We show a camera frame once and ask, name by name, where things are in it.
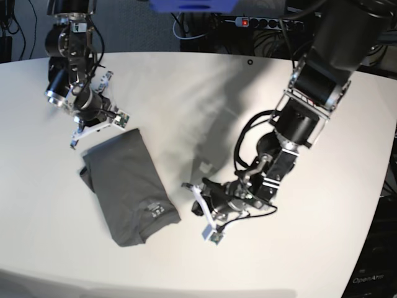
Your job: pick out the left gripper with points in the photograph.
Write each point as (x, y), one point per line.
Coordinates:
(218, 202)

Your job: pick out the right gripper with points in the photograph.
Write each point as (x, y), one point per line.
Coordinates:
(96, 114)

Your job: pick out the grey T-shirt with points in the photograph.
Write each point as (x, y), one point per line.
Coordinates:
(131, 195)

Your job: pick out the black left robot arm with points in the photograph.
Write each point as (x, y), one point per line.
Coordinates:
(346, 33)

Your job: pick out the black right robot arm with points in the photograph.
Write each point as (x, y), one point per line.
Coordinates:
(73, 62)

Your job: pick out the blue plastic box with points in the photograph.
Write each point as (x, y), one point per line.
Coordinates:
(222, 6)

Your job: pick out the white power strip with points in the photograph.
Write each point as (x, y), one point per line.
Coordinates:
(268, 24)

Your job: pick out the black OpenArm base box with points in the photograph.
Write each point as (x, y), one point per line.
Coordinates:
(374, 274)

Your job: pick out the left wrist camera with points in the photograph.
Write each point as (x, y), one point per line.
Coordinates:
(211, 234)

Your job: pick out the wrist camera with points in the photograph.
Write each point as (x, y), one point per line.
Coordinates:
(121, 119)
(211, 234)

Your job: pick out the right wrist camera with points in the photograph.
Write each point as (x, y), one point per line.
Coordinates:
(121, 119)

